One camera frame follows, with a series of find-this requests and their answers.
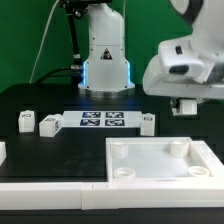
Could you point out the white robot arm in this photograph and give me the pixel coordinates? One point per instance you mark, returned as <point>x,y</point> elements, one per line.
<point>188,69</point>

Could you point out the white U-shaped fence wall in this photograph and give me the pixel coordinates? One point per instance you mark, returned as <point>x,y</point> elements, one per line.
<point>181,192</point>

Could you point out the white marker tag plate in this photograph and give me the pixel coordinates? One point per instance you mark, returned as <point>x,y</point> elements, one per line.
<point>102,119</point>

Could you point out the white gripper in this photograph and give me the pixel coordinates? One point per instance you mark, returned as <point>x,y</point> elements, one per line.
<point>156,82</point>

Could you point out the white square tabletop tray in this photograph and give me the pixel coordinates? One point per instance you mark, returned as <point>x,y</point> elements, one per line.
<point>154,158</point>

